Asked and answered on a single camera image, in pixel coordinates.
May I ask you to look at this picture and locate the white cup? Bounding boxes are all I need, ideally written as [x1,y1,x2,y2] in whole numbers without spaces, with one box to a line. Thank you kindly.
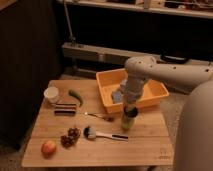
[44,87,59,104]

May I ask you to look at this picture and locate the metal fork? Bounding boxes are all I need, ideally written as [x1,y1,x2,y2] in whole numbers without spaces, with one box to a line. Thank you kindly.
[84,112,114,122]

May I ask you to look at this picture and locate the green plastic cup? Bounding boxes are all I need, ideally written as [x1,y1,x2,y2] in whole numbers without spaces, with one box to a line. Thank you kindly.
[121,114,135,130]

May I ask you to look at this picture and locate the yellow plastic bin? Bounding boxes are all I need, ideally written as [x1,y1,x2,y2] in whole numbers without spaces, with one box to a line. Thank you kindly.
[96,68,169,114]

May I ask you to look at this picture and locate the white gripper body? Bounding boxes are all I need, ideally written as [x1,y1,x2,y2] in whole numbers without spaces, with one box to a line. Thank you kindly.
[123,85,142,106]

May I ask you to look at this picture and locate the grey crumpled cloth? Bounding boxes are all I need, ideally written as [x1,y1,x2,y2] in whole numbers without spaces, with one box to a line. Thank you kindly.
[119,79,127,94]

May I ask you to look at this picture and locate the metal shelf rail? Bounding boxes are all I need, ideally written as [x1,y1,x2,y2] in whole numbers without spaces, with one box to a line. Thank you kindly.
[61,42,213,76]

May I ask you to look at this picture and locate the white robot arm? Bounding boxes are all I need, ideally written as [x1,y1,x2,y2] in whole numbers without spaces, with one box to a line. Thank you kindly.
[122,56,213,171]

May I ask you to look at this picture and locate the dark red marker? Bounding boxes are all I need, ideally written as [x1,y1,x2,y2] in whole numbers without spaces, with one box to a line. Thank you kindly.
[54,104,77,108]

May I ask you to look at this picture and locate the bunch of dark grapes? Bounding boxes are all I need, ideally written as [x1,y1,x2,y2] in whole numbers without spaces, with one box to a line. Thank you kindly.
[60,127,81,148]

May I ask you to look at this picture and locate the red apple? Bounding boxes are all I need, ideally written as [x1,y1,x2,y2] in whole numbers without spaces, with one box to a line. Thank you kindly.
[41,140,57,156]

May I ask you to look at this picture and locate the blue sponge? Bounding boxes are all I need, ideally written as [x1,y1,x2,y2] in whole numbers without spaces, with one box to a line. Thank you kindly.
[111,90,123,104]

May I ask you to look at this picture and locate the black handle on shelf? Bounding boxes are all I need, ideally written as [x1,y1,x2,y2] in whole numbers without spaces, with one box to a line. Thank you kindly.
[160,54,189,64]

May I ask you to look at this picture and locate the green chili pepper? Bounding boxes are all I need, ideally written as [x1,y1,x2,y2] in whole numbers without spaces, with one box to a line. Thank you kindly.
[68,90,83,107]

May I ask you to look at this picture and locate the dish brush white handle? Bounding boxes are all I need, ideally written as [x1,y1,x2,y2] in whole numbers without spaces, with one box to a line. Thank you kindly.
[83,126,129,141]

